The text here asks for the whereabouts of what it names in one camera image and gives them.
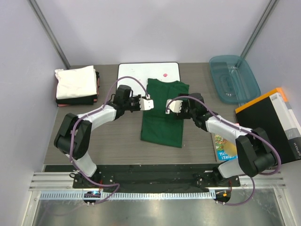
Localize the green polo t shirt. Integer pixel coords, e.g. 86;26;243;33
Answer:
140;79;190;148

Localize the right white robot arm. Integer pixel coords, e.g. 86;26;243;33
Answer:
166;93;282;186

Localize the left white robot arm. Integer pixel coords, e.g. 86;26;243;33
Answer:
54;85;144;188

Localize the white board mat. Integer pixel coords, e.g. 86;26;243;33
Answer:
116;62;181;96

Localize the colourful picture book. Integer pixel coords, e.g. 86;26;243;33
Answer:
212;134;238;162

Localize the teal plastic bin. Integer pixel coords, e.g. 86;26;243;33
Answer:
209;55;261;105

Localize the yellow cup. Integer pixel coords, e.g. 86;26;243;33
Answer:
223;142;237;156

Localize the black orange file box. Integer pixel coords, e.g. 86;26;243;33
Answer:
235;88;301;164

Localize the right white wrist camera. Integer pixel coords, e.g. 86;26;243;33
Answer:
165;99;183;114

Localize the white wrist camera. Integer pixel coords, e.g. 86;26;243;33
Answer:
139;94;154;111
165;99;183;114

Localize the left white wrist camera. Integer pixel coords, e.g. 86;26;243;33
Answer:
139;94;154;111

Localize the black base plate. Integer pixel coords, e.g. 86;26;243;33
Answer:
45;163;240;192

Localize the aluminium rail frame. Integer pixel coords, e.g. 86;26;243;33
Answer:
23;165;298;226

